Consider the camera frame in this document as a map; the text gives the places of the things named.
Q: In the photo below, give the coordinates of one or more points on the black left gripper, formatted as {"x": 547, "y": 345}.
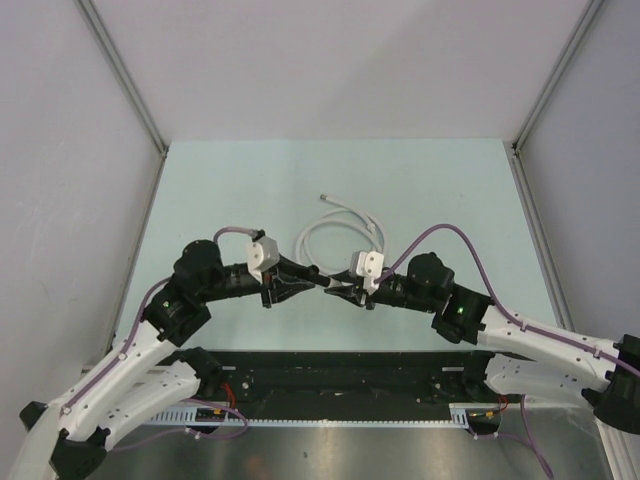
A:
{"x": 270, "y": 290}

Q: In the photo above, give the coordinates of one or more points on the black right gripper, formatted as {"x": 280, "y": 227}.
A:
{"x": 366, "y": 292}

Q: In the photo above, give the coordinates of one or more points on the black T-shaped pipe fitting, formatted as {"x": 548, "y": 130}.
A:
{"x": 315, "y": 277}

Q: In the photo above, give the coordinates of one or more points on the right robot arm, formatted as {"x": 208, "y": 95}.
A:
{"x": 529, "y": 359}

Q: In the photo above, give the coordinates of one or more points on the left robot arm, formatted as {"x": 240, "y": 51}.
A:
{"x": 72, "y": 434}

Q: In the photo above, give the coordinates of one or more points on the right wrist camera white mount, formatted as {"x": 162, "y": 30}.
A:
{"x": 367, "y": 264}

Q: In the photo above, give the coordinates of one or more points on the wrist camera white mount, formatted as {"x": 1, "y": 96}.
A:
{"x": 262, "y": 254}
{"x": 367, "y": 264}

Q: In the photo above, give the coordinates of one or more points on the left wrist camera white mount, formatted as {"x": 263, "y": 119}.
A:
{"x": 262, "y": 254}

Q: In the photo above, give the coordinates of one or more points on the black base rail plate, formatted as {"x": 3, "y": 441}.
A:
{"x": 351, "y": 386}

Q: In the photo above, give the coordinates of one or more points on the left aluminium frame post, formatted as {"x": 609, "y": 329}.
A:
{"x": 116, "y": 63}

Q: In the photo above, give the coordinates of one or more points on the aluminium frame post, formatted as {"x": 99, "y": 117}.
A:
{"x": 578, "y": 35}
{"x": 116, "y": 63}

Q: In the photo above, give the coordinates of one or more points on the right aluminium frame post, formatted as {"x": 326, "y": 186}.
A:
{"x": 578, "y": 35}

